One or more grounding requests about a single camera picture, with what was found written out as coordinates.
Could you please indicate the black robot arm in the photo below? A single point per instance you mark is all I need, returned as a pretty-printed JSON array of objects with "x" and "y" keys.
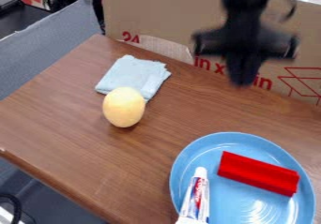
[{"x": 245, "y": 9}]

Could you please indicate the grey fabric partition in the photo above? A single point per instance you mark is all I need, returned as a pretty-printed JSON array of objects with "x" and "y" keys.
[{"x": 31, "y": 50}]

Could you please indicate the red plastic block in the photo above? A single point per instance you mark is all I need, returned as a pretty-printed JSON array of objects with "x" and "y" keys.
[{"x": 258, "y": 174}]

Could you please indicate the light blue folded cloth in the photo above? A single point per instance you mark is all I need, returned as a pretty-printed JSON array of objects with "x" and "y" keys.
[{"x": 140, "y": 74}]

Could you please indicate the cardboard box with red print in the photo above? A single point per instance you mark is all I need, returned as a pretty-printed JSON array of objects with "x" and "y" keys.
[{"x": 158, "y": 25}]

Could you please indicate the white toothpaste tube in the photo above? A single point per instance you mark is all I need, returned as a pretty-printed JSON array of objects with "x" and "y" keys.
[{"x": 195, "y": 206}]

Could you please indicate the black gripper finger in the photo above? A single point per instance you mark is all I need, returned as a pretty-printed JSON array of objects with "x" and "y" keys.
[{"x": 242, "y": 67}]

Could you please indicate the blue plate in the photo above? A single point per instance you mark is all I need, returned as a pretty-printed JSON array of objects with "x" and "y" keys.
[{"x": 235, "y": 202}]

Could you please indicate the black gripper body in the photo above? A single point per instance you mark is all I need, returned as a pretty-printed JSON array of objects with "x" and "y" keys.
[{"x": 245, "y": 36}]

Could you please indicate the yellow lemon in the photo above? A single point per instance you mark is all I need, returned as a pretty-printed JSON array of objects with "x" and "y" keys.
[{"x": 123, "y": 107}]

